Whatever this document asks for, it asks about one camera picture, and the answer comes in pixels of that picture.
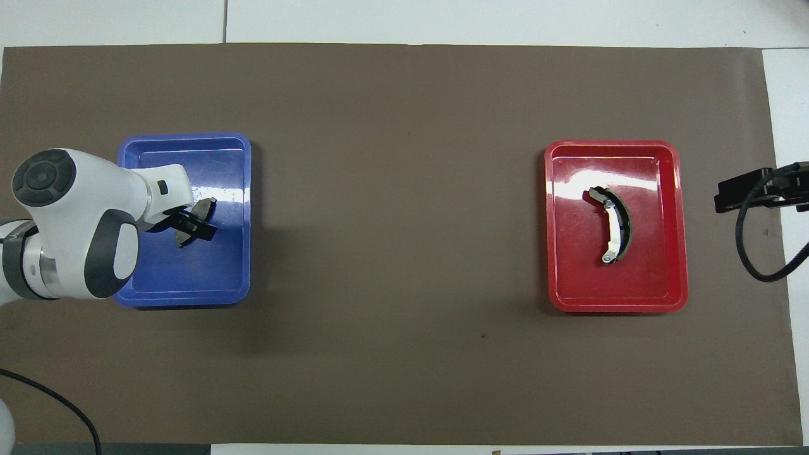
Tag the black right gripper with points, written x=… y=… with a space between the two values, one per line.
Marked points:
x=784 y=189

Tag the brown table mat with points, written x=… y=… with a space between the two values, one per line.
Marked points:
x=404 y=366

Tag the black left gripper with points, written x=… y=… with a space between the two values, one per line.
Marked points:
x=174 y=221

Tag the curved brake shoe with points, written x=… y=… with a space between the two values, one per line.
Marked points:
x=614 y=227

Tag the red plastic tray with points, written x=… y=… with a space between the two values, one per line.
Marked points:
x=657 y=278

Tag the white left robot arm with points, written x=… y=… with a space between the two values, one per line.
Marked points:
x=76 y=215

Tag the dark brake pad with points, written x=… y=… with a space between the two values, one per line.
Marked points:
x=203 y=207

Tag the blue plastic tray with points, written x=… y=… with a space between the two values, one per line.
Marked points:
x=215 y=272

